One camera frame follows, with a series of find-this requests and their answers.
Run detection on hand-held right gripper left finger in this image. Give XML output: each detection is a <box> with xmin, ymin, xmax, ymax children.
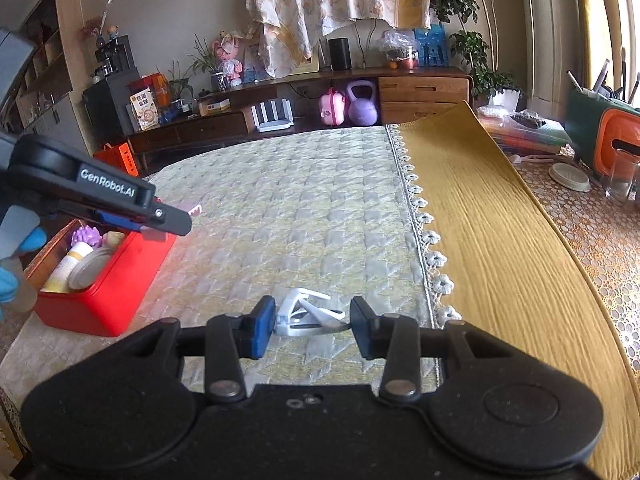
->
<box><xmin>132</xmin><ymin>296</ymin><xmax>277</xmax><ymax>405</ymax></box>

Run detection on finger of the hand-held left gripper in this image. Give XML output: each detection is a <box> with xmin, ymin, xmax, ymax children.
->
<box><xmin>55</xmin><ymin>199</ymin><xmax>194</xmax><ymax>243</ymax></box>

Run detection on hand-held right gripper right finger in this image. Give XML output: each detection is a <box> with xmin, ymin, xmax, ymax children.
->
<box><xmin>350</xmin><ymin>297</ymin><xmax>493</xmax><ymax>403</ymax></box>

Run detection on white plastic clip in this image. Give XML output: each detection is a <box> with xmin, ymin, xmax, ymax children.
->
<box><xmin>274</xmin><ymin>287</ymin><xmax>351</xmax><ymax>337</ymax></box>

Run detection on purple spiky toy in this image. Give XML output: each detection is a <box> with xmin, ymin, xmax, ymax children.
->
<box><xmin>70</xmin><ymin>225</ymin><xmax>103</xmax><ymax>247</ymax></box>

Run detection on tape roll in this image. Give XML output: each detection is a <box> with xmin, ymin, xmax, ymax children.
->
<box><xmin>67</xmin><ymin>247</ymin><xmax>116</xmax><ymax>291</ymax></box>

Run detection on red tin box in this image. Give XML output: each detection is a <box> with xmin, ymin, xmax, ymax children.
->
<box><xmin>22</xmin><ymin>217</ymin><xmax>178</xmax><ymax>338</ymax></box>

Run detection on white bottle with yellow label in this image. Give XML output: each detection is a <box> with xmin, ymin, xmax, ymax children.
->
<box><xmin>42</xmin><ymin>241</ymin><xmax>96</xmax><ymax>293</ymax></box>

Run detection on person's left hand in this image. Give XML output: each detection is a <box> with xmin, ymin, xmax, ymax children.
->
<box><xmin>0</xmin><ymin>227</ymin><xmax>48</xmax><ymax>321</ymax></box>

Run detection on orange gift box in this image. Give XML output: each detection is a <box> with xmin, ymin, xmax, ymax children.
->
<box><xmin>92</xmin><ymin>142</ymin><xmax>141</xmax><ymax>177</ymax></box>

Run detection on black mini fridge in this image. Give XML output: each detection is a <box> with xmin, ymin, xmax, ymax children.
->
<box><xmin>82</xmin><ymin>67</ymin><xmax>143</xmax><ymax>146</ymax></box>

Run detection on cereal box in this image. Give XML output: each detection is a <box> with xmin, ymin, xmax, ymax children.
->
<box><xmin>129</xmin><ymin>87</ymin><xmax>161</xmax><ymax>131</ymax></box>

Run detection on black coffee machine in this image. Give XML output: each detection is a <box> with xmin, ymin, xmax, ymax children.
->
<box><xmin>95</xmin><ymin>35</ymin><xmax>133</xmax><ymax>78</ymax></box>

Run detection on small white box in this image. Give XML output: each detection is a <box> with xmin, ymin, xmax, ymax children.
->
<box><xmin>197</xmin><ymin>97</ymin><xmax>232</xmax><ymax>117</ymax></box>

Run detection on orange paper bag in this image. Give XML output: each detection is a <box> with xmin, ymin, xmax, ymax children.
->
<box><xmin>140</xmin><ymin>72</ymin><xmax>168</xmax><ymax>108</ymax></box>

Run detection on quilted cream mat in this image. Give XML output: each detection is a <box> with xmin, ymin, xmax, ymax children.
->
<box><xmin>0</xmin><ymin>125</ymin><xmax>453</xmax><ymax>411</ymax></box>

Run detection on small leafy potted plant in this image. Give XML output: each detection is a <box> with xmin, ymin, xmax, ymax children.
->
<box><xmin>155</xmin><ymin>60</ymin><xmax>193</xmax><ymax>111</ymax></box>

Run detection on white router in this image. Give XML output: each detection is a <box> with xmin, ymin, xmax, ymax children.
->
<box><xmin>250</xmin><ymin>99</ymin><xmax>296</xmax><ymax>133</ymax></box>

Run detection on figurines with dried flowers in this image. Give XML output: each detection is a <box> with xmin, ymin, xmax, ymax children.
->
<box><xmin>82</xmin><ymin>0</ymin><xmax>121</xmax><ymax>43</ymax></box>

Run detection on plant in patterned pot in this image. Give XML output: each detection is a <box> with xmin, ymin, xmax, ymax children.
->
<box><xmin>190</xmin><ymin>35</ymin><xmax>228</xmax><ymax>92</ymax></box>

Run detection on yellow cloth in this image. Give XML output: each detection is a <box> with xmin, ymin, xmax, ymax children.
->
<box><xmin>397</xmin><ymin>100</ymin><xmax>640</xmax><ymax>476</ymax></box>

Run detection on pink doll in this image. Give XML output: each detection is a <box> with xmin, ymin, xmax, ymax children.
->
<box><xmin>212</xmin><ymin>30</ymin><xmax>246</xmax><ymax>87</ymax></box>

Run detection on pink toy case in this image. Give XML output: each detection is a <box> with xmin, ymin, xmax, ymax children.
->
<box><xmin>319</xmin><ymin>87</ymin><xmax>347</xmax><ymax>126</ymax></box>

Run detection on purple kettlebell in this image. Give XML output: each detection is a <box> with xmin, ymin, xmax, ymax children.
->
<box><xmin>346</xmin><ymin>80</ymin><xmax>379</xmax><ymax>126</ymax></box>

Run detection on black speaker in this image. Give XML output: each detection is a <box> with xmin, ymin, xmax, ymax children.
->
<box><xmin>327</xmin><ymin>37</ymin><xmax>352</xmax><ymax>71</ymax></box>

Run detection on wooden TV cabinet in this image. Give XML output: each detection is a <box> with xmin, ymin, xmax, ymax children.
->
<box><xmin>127</xmin><ymin>66</ymin><xmax>473</xmax><ymax>161</ymax></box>

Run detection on stack of books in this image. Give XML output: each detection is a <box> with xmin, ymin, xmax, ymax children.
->
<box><xmin>477</xmin><ymin>105</ymin><xmax>573</xmax><ymax>156</ymax></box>

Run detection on white round lid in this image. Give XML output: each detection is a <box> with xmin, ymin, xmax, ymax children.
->
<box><xmin>548</xmin><ymin>162</ymin><xmax>592</xmax><ymax>192</ymax></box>

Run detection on floral draped cloth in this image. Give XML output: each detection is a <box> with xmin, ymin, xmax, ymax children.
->
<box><xmin>245</xmin><ymin>0</ymin><xmax>433</xmax><ymax>78</ymax></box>

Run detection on clear plastic bag of fruit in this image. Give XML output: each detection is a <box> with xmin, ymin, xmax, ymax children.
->
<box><xmin>382</xmin><ymin>30</ymin><xmax>418</xmax><ymax>71</ymax></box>

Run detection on clear drinking glass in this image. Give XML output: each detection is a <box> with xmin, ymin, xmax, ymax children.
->
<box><xmin>605</xmin><ymin>147</ymin><xmax>640</xmax><ymax>203</ymax></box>

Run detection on green and orange tissue box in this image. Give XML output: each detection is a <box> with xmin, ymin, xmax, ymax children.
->
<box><xmin>565</xmin><ymin>87</ymin><xmax>640</xmax><ymax>178</ymax></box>

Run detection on tall green potted plant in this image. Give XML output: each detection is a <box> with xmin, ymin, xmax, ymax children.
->
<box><xmin>430</xmin><ymin>0</ymin><xmax>523</xmax><ymax>111</ymax></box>

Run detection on wooden wall shelf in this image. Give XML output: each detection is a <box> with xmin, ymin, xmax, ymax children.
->
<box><xmin>0</xmin><ymin>0</ymin><xmax>96</xmax><ymax>161</ymax></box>

